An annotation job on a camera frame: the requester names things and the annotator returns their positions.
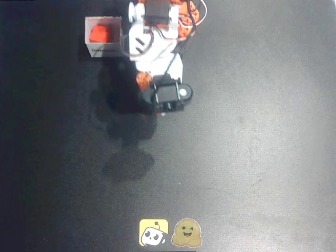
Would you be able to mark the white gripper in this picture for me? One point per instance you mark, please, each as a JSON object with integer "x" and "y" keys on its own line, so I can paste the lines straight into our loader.
{"x": 168, "y": 95}

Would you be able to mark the orange red block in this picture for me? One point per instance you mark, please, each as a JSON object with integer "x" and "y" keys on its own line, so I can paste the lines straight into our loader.
{"x": 99, "y": 33}

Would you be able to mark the white open cardboard box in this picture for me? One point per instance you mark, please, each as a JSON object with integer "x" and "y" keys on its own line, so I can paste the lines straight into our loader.
{"x": 105, "y": 51}

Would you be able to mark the yellow robot face sticker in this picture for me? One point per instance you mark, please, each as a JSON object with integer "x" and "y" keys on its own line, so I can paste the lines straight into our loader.
{"x": 153, "y": 232}

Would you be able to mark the smiling hugging face sticker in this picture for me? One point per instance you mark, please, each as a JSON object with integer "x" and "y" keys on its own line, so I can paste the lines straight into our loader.
{"x": 187, "y": 233}

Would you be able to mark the black gripper camera with mount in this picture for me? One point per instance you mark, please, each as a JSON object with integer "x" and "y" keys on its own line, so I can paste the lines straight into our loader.
{"x": 168, "y": 94}

